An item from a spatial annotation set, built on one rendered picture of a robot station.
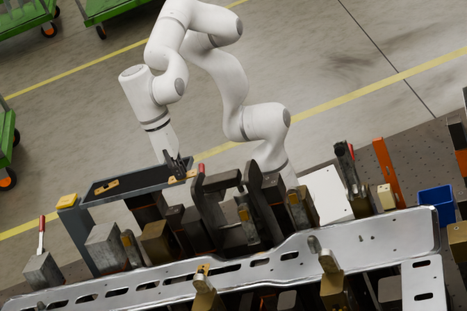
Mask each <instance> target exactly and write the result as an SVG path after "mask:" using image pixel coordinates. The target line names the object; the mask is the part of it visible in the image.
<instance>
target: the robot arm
mask: <svg viewBox="0 0 467 311"><path fill-rule="evenodd" d="M242 34H243V24H242V22H241V20H240V18H239V17H238V16H237V15H236V14H235V13H234V12H232V11H230V10H229V9H226V8H223V7H221V6H216V5H212V4H208V3H202V2H200V1H198V0H166V2H165V3H164V5H163V7H162V10H161V12H160V15H159V16H158V19H157V21H156V23H155V26H154V28H153V31H152V32H151V35H150V37H149V40H148V43H147V45H146V47H145V52H144V60H145V63H146V65H144V64H141V65H135V66H132V67H130V68H128V69H126V70H125V71H123V72H122V73H121V74H120V76H119V78H118V79H119V82H120V84H121V86H122V88H123V90H124V93H125V95H126V97H127V99H128V100H129V103H130V104H131V107H132V108H133V111H134V113H135V115H136V117H137V119H138V121H139V123H140V125H141V127H142V129H144V130H145V131H146V132H148V134H149V138H150V140H151V144H152V146H153V148H154V151H155V153H156V156H157V158H158V161H159V162H160V163H161V164H163V163H164V160H165V159H166V162H167V165H168V167H169V168H170V169H171V170H172V173H173V174H174V177H175V179H176V180H179V179H182V178H185V177H186V176H187V175H186V172H187V169H186V166H185V165H184V162H183V160H182V159H181V155H180V153H179V141H178V139H177V136H176V134H175V132H174V130H173V128H172V126H171V124H170V120H171V119H170V112H169V110H168V109H167V106H166V105H167V104H171V103H175V102H177V101H179V100H180V99H181V98H182V96H183V95H184V92H185V91H186V87H187V84H188V80H189V70H188V67H187V65H186V63H185V61H184V60H183V58H185V59H186V60H187V61H189V62H191V63H192V64H194V65H197V66H198V67H201V68H202V69H204V70H205V71H207V72H208V73H209V74H210V75H211V77H212V78H213V80H214V82H215V84H216V85H217V87H218V89H219V91H220V94H221V96H222V101H223V106H224V107H223V118H222V129H223V132H224V134H225V136H226V137H227V138H228V139H229V140H231V141H232V142H239V143H240V142H251V141H257V140H266V141H265V142H263V143H262V144H260V145H258V146H257V147H256V148H255V149H254V150H253V152H252V159H255V161H256V162H257V164H258V166H259V169H260V170H261V173H262V175H263V177H264V176H265V175H268V174H274V173H277V172H279V173H280V174H281V177H282V179H283V181H284V184H285V186H286V192H287V190H288V188H289V187H291V186H299V185H300V184H299V182H298V179H297V177H296V175H295V172H294V170H293V167H292V165H291V163H290V160H289V158H288V155H287V153H286V150H285V148H284V140H285V138H286V135H287V133H288V129H289V128H290V122H291V118H290V113H289V111H288V109H287V108H286V107H285V106H284V105H282V104H280V103H276V102H270V103H260V104H256V105H251V106H242V105H241V103H242V102H243V101H244V100H245V98H246V96H247V94H248V91H249V82H248V80H247V76H246V74H245V72H244V70H243V68H242V66H241V64H240V62H239V61H238V59H237V58H236V57H234V56H233V55H231V54H230V53H227V52H225V51H222V50H219V49H217V48H218V47H225V46H228V45H230V44H233V43H235V42H237V41H238V40H239V39H240V37H241V35H242ZM179 54H180V55H181V56H182V57H183V58H182V57H181V56H180V55H179ZM148 66H149V67H151V68H152V69H156V70H160V71H166V72H165V73H164V74H163V75H161V76H154V75H152V73H151V72H150V69H149V67H148Z"/></svg>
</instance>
